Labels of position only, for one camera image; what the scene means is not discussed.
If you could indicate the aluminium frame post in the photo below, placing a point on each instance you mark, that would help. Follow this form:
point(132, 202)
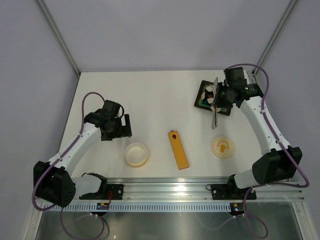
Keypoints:
point(58, 36)
point(284, 19)

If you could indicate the white slotted cable duct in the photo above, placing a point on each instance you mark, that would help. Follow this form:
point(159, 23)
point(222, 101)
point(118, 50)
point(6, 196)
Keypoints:
point(148, 207)

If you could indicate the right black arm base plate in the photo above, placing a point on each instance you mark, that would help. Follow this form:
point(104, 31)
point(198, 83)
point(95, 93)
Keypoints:
point(222, 192)

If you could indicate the left aluminium frame post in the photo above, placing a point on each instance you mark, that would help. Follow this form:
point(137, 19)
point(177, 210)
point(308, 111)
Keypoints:
point(58, 36)

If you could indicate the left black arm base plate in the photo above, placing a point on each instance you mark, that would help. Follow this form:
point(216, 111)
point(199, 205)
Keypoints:
point(106, 192)

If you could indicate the round yellow lunch bowl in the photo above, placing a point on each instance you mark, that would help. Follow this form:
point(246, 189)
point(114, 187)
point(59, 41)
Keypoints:
point(136, 154)

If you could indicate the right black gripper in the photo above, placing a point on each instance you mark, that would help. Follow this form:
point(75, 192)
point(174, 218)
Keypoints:
point(221, 85)

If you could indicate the metal serving tongs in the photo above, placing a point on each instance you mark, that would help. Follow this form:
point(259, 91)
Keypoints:
point(214, 122)

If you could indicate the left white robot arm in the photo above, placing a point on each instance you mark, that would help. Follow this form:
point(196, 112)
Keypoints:
point(53, 180)

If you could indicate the cream round bowl lid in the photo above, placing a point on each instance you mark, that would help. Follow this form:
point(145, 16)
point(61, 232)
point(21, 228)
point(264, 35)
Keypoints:
point(222, 147)

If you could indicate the yellow rectangular cutlery case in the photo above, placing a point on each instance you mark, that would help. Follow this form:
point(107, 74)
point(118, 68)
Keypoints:
point(178, 150)

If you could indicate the right aluminium frame post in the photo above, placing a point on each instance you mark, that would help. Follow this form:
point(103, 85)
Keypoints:
point(284, 19)

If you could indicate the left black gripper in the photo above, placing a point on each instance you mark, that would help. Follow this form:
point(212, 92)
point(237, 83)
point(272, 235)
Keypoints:
point(123, 131)

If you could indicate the aluminium front rail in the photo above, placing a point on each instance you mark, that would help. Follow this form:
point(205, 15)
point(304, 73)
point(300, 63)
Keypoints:
point(194, 189)

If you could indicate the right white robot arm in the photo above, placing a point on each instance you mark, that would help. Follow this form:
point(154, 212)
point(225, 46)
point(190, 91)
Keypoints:
point(279, 160)

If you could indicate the black food tray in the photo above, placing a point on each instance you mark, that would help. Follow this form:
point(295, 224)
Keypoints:
point(205, 97)

